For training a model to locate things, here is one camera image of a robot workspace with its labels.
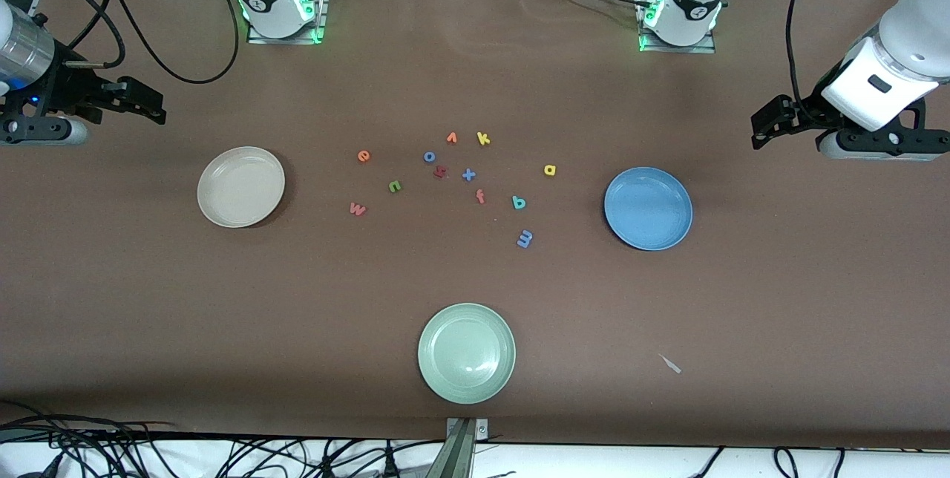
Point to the pink foam letter w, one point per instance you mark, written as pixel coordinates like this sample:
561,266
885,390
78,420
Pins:
358,209

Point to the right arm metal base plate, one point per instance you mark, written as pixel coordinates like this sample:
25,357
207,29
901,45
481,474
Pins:
321,18

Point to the yellow foam letter k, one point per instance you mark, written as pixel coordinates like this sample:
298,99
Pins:
482,139

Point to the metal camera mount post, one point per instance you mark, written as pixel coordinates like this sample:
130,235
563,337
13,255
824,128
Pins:
462,456

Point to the small grey paper scrap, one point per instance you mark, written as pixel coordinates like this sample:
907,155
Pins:
670,364

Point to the brown paper table cover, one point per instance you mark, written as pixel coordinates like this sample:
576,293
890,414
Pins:
297,300

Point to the green round plate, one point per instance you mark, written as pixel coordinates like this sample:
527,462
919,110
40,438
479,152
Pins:
466,353

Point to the blue foam letter m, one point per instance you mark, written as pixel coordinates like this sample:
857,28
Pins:
525,239

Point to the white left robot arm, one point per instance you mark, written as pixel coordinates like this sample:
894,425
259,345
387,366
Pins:
913,33

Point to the blue round plate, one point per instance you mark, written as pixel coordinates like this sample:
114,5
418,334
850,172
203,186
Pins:
648,208

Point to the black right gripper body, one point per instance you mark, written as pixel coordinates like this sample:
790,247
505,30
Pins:
68,87

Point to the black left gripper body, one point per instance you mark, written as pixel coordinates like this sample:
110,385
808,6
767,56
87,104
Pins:
809,115

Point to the beige round plate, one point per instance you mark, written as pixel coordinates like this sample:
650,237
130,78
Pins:
241,187

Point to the teal foam letter b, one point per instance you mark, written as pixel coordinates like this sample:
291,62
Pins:
518,203

